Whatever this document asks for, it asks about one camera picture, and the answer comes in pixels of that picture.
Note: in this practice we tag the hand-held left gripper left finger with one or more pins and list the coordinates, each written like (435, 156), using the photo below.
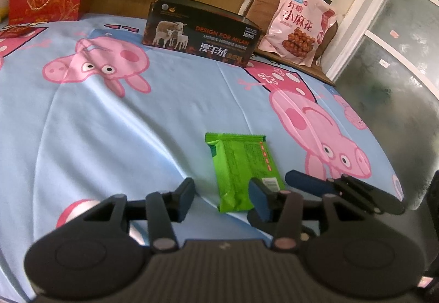
(185, 200)

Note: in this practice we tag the dark sheep wool box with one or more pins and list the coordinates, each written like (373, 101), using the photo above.
(205, 39)

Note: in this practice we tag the white framed glass door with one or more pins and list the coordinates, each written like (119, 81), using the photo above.
(346, 49)

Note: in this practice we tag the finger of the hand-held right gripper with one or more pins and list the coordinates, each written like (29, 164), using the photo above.
(305, 180)

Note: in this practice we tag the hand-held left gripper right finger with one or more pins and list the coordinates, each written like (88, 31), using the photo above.
(259, 200)

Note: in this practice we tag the green snack packet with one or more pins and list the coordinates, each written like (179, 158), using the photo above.
(240, 166)

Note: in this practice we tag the pink snack bag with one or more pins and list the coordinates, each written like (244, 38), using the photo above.
(295, 18)

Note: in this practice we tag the blue printed bed sheet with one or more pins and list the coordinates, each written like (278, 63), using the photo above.
(137, 135)

